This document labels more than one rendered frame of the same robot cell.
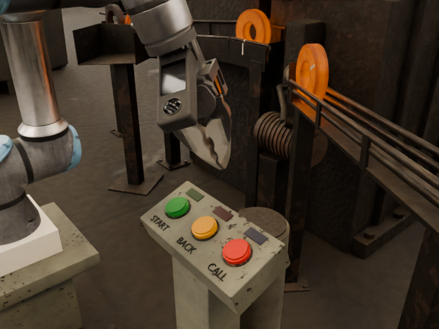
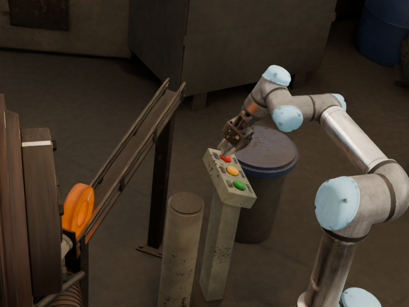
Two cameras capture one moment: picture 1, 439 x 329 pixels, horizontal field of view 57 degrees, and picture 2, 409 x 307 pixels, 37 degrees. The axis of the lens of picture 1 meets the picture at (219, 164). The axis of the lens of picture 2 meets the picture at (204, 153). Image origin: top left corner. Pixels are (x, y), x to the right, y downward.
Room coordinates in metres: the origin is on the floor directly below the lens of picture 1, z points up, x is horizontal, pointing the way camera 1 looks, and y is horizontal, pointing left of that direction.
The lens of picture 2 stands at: (2.08, 0.45, 1.83)
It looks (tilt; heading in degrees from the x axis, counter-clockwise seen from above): 36 degrees down; 199
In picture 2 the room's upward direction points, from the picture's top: 8 degrees clockwise
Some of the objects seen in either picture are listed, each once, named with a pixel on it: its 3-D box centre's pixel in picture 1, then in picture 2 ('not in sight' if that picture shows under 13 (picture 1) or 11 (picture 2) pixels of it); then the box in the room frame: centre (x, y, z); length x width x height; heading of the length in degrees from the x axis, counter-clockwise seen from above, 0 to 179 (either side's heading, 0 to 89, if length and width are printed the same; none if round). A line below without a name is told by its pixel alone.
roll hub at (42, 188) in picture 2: not in sight; (42, 210); (1.45, -0.04, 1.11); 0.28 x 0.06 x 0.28; 39
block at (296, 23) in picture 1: (302, 59); not in sight; (1.34, -0.27, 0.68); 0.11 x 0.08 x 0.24; 129
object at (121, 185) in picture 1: (124, 111); not in sight; (1.72, 0.42, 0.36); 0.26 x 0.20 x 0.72; 74
